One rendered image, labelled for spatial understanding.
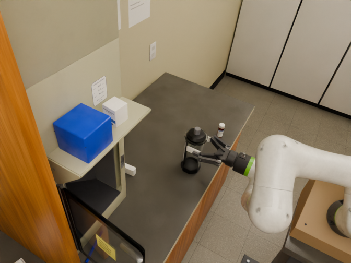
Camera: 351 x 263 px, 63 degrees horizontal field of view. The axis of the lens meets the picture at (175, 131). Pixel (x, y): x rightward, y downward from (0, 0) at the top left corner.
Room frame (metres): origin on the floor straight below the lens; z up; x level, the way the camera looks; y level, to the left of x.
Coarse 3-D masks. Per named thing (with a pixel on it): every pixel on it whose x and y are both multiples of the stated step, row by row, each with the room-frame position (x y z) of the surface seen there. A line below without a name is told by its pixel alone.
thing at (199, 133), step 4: (192, 128) 1.00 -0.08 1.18; (196, 128) 0.97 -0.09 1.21; (200, 128) 0.98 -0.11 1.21; (188, 132) 0.98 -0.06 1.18; (192, 132) 0.98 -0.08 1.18; (196, 132) 0.96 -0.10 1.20; (200, 132) 0.99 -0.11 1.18; (188, 136) 0.96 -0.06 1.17; (192, 136) 0.95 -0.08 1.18; (196, 136) 0.95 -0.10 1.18; (200, 136) 0.96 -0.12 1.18; (204, 136) 0.96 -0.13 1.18; (192, 140) 0.94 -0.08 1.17; (196, 140) 0.94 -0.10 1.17; (200, 140) 0.94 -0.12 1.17
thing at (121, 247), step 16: (80, 208) 0.42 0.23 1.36; (80, 224) 0.43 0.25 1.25; (96, 224) 0.39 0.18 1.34; (80, 240) 0.44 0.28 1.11; (96, 240) 0.40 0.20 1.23; (112, 240) 0.36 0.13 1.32; (128, 240) 0.33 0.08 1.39; (96, 256) 0.41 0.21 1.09; (128, 256) 0.33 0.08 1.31; (144, 256) 0.31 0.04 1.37
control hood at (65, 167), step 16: (128, 112) 0.67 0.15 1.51; (144, 112) 0.68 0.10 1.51; (112, 128) 0.59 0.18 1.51; (128, 128) 0.60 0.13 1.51; (112, 144) 0.53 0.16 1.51; (48, 160) 0.46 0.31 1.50; (64, 160) 0.46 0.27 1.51; (80, 160) 0.46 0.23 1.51; (96, 160) 0.47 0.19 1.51; (64, 176) 0.44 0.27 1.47; (80, 176) 0.42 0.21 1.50
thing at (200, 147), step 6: (186, 132) 0.99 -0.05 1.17; (204, 132) 1.01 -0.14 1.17; (186, 138) 0.95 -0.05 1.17; (204, 144) 0.97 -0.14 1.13; (198, 150) 0.94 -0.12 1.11; (186, 156) 0.94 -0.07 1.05; (192, 156) 0.93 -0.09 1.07; (186, 162) 0.94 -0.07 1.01; (192, 162) 0.93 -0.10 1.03; (198, 162) 0.95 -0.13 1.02; (186, 168) 0.94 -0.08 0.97; (192, 168) 0.93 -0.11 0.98
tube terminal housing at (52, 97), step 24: (72, 72) 0.58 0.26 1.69; (96, 72) 0.66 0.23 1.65; (120, 72) 0.75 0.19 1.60; (48, 96) 0.51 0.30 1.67; (72, 96) 0.57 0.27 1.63; (120, 96) 0.75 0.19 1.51; (48, 120) 0.50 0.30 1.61; (48, 144) 0.48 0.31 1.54; (120, 144) 0.73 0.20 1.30; (120, 168) 0.73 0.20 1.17
